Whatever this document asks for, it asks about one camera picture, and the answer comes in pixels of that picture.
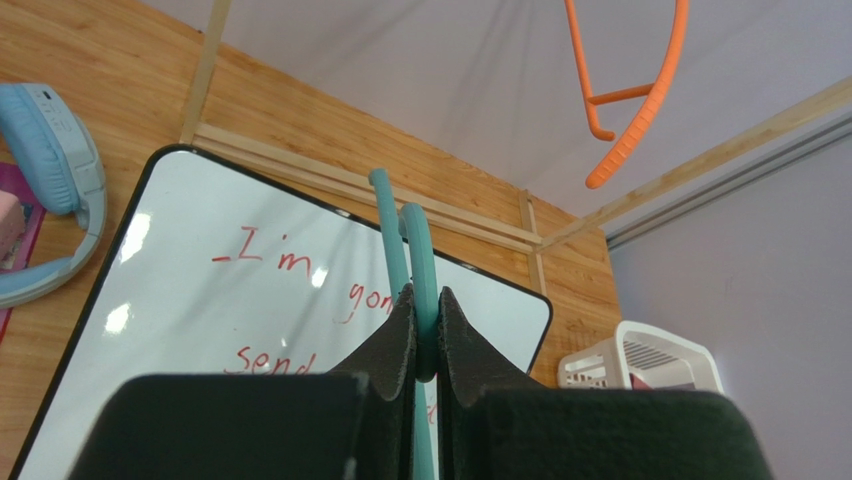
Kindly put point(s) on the white dry-erase board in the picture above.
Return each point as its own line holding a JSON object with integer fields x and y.
{"x": 217, "y": 270}

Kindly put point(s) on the wooden hanger rack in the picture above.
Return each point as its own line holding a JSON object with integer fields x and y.
{"x": 526, "y": 240}

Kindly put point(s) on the light blue headphones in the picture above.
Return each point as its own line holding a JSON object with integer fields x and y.
{"x": 59, "y": 160}

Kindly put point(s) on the orange plastic hanger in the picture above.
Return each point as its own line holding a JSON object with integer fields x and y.
{"x": 653, "y": 95}

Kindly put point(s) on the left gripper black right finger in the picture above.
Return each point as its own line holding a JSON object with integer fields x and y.
{"x": 496, "y": 422}

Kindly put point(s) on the pink box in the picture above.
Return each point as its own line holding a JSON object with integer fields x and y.
{"x": 21, "y": 217}

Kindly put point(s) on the teal plastic hanger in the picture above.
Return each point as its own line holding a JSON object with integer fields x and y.
{"x": 409, "y": 259}

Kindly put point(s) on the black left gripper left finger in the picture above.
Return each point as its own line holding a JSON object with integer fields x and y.
{"x": 353, "y": 422}

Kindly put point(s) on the white plastic laundry basket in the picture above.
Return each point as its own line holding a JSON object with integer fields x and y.
{"x": 641, "y": 357}

